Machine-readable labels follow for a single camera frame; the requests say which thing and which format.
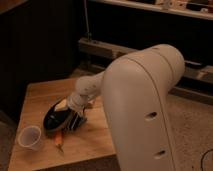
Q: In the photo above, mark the orange carrot toy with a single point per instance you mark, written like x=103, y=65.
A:
x=58, y=140

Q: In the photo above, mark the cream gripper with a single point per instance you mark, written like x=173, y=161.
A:
x=61, y=106

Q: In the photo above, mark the black ceramic bowl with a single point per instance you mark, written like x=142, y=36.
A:
x=54, y=121

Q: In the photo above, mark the small wooden table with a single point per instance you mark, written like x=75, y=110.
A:
x=89, y=148

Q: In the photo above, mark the black handle on baseboard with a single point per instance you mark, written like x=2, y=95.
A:
x=194, y=65

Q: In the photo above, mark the white shelf with items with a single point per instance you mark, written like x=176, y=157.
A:
x=164, y=8

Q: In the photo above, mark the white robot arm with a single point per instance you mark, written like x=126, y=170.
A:
x=134, y=88

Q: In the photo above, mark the grey vertical pole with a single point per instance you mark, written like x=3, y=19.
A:
x=88, y=33

